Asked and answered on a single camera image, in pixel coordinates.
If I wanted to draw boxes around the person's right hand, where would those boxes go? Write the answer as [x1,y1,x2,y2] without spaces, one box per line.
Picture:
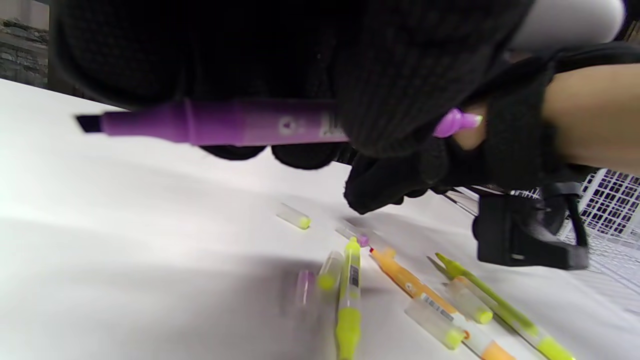
[344,65,592,272]

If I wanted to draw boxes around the person's left hand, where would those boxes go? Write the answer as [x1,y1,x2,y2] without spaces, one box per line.
[49,0,533,171]

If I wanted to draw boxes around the purple double-ended highlighter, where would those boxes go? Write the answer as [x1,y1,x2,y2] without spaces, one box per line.
[76,97,484,147]

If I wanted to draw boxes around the orange double-ended highlighter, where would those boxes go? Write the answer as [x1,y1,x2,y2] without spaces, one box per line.
[369,247,517,360]

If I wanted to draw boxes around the group of clear highlighter caps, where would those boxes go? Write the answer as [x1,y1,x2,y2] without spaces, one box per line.
[276,201,495,351]

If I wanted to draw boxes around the yellow double-ended highlighter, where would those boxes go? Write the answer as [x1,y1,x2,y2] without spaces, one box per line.
[334,237,363,360]
[434,252,577,360]

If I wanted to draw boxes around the white wire basket drawer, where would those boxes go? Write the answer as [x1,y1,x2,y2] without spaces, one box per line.
[510,167,640,281]

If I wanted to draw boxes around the person's right forearm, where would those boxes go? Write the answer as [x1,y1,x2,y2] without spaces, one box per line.
[542,64,640,176]

